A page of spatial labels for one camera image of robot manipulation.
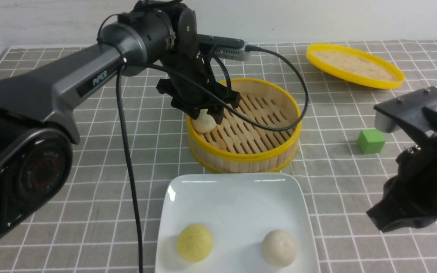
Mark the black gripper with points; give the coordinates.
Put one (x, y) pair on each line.
(191, 84)

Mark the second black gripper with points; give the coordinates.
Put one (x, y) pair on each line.
(409, 198)

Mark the beige steamed bun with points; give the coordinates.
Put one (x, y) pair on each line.
(204, 123)

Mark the white steamed bun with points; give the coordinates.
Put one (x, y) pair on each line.
(279, 248)

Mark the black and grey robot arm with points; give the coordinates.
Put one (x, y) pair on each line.
(37, 126)

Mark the white square plate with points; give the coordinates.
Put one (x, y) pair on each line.
(239, 209)

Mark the yellow steamed bun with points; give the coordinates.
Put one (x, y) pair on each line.
(194, 243)

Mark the yellow-rimmed bamboo steamer basket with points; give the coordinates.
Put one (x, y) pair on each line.
(238, 147)

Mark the green cube block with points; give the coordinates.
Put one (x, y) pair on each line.
(370, 141)

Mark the yellow-rimmed bamboo steamer lid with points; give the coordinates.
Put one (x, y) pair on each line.
(355, 66)

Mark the grey checkered tablecloth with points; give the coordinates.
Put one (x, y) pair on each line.
(90, 227)

